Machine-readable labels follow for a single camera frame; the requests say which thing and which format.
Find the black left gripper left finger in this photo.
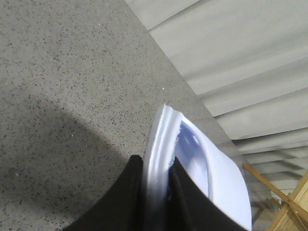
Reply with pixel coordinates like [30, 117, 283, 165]
[64, 155, 143, 231]

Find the wooden folding rack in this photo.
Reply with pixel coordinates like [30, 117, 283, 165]
[244, 164, 308, 231]

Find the light blue slipper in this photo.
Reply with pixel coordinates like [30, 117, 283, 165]
[141, 105, 252, 231]

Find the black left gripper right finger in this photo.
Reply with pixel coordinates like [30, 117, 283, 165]
[166, 158, 245, 231]

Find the beige pleated curtain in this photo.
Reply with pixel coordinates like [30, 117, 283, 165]
[128, 0, 308, 193]

